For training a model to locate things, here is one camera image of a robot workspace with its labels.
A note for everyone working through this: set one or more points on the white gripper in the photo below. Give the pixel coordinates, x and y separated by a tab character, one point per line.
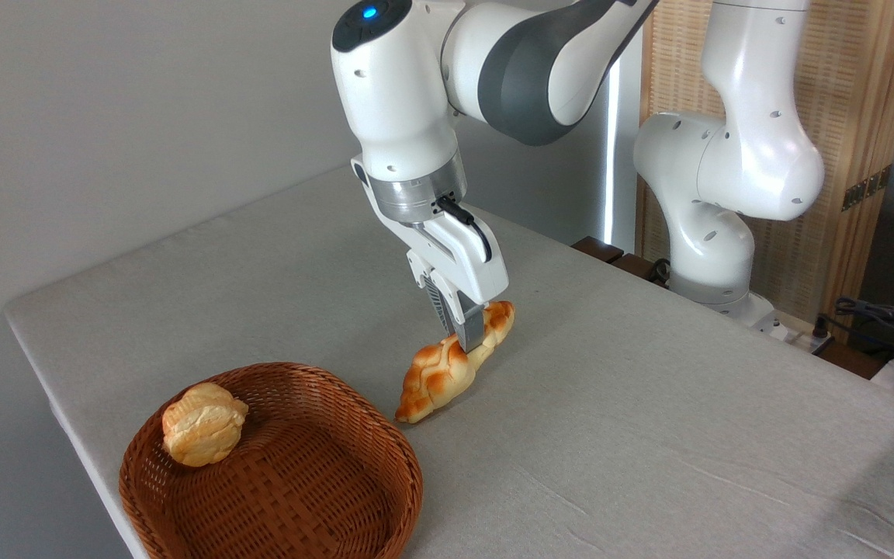
470	264

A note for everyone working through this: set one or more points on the braided golden bread loaf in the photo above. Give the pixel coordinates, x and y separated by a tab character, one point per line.
439	376

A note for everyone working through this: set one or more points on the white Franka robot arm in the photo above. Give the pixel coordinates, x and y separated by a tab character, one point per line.
400	93

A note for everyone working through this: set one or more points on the round pale bread roll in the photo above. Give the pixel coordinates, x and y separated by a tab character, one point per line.
202	427

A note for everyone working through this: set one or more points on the dark brown wooden block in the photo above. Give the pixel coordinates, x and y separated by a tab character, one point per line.
635	266
598	248

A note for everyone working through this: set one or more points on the grey tablecloth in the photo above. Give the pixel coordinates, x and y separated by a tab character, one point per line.
649	419

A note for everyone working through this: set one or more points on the brown wicker basket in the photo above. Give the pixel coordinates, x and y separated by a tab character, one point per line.
315	489

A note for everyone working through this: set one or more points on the dark metal screen hinge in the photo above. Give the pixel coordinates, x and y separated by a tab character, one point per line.
866	189

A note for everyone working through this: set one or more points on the wooden slatted screen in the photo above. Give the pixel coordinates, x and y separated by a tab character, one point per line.
858	93

